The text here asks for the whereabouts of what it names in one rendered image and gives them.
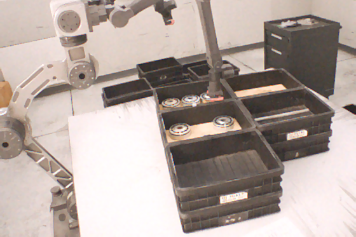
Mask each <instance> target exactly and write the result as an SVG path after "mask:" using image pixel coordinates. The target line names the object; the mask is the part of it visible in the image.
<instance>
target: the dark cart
mask: <svg viewBox="0 0 356 237"><path fill-rule="evenodd" d="M303 18H304V19H306V18H310V19H311V20H312V19H314V20H316V21H317V22H319V23H318V24H313V25H297V26H295V27H284V28H281V27H278V25H281V24H282V22H285V23H287V21H288V20H289V21H290V22H291V21H294V22H297V20H302V19H303ZM339 28H340V23H339V22H335V21H332V20H329V19H326V18H322V17H318V16H314V15H303V16H299V17H290V18H284V19H277V20H271V21H267V22H264V69H271V68H273V69H285V70H286V71H287V72H288V73H289V74H290V75H292V76H293V77H295V78H296V79H297V80H298V81H300V82H301V83H302V84H303V85H304V86H305V87H307V88H309V89H311V90H313V91H314V92H316V93H318V94H320V95H321V96H323V97H325V98H327V99H329V96H330V95H333V93H334V84H335V78H336V63H337V57H338V43H339Z"/></svg>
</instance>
